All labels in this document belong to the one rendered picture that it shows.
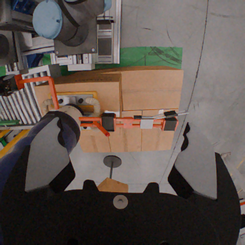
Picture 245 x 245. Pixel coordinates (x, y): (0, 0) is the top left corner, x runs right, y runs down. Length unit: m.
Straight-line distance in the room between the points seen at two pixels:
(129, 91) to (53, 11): 0.89
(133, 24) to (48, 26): 1.35
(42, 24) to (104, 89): 0.46
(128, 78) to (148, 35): 0.77
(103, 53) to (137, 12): 0.68
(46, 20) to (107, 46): 1.06
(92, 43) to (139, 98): 0.73
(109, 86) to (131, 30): 1.08
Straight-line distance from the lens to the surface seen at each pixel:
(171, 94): 1.22
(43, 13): 0.47
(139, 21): 1.70
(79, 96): 0.75
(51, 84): 0.67
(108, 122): 0.63
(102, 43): 1.46
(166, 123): 0.66
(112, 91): 0.72
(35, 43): 0.88
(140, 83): 1.12
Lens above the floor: 1.63
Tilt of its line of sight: 60 degrees down
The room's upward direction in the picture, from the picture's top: 177 degrees counter-clockwise
